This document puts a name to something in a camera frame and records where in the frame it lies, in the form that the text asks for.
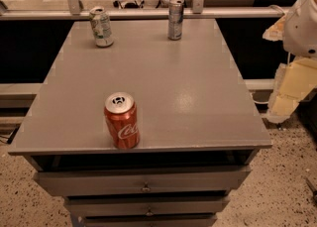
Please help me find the bottom grey drawer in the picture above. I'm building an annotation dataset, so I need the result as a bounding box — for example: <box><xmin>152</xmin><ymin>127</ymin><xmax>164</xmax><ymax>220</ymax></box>
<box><xmin>83</xmin><ymin>214</ymin><xmax>217</xmax><ymax>227</ymax></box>

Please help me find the grey drawer cabinet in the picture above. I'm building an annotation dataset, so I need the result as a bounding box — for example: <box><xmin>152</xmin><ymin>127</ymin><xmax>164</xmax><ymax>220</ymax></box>
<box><xmin>7</xmin><ymin>18</ymin><xmax>273</xmax><ymax>227</ymax></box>

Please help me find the green white 7up can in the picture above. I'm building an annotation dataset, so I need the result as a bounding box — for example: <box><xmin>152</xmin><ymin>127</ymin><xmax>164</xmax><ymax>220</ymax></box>
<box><xmin>89</xmin><ymin>6</ymin><xmax>114</xmax><ymax>48</ymax></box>

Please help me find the top grey drawer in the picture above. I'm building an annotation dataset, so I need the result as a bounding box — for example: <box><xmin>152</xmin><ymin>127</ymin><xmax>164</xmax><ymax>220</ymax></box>
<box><xmin>34</xmin><ymin>166</ymin><xmax>251</xmax><ymax>196</ymax></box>

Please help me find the grey metal window rail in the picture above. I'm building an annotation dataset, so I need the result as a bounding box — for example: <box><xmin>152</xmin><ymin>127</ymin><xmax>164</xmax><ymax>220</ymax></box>
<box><xmin>0</xmin><ymin>5</ymin><xmax>289</xmax><ymax>21</ymax></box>

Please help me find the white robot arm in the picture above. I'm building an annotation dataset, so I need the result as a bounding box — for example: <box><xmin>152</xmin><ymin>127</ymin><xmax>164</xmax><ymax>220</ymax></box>
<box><xmin>263</xmin><ymin>0</ymin><xmax>317</xmax><ymax>123</ymax></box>

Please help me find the grey drawer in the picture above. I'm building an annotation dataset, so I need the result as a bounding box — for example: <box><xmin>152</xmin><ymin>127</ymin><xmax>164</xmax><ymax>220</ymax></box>
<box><xmin>83</xmin><ymin>214</ymin><xmax>217</xmax><ymax>227</ymax></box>
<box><xmin>65</xmin><ymin>195</ymin><xmax>229</xmax><ymax>217</ymax></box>
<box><xmin>34</xmin><ymin>166</ymin><xmax>251</xmax><ymax>196</ymax></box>

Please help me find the middle grey drawer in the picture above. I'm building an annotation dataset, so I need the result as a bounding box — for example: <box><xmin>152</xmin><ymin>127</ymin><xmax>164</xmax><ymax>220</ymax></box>
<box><xmin>65</xmin><ymin>195</ymin><xmax>229</xmax><ymax>217</ymax></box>

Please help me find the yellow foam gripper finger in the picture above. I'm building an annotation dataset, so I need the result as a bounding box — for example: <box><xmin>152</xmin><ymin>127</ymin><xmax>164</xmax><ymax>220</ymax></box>
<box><xmin>263</xmin><ymin>16</ymin><xmax>286</xmax><ymax>42</ymax></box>
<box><xmin>266</xmin><ymin>57</ymin><xmax>317</xmax><ymax>123</ymax></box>

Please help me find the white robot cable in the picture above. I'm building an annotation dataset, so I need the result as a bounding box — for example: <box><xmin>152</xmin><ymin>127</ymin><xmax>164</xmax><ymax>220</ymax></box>
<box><xmin>250</xmin><ymin>91</ymin><xmax>271</xmax><ymax>106</ymax></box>

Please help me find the silver blue energy drink can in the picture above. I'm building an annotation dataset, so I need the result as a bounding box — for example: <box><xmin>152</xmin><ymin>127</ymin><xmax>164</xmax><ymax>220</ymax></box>
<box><xmin>167</xmin><ymin>0</ymin><xmax>183</xmax><ymax>41</ymax></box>

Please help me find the red coke can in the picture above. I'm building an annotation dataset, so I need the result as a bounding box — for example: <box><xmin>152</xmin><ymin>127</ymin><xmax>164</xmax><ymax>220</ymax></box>
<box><xmin>104</xmin><ymin>92</ymin><xmax>140</xmax><ymax>149</ymax></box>

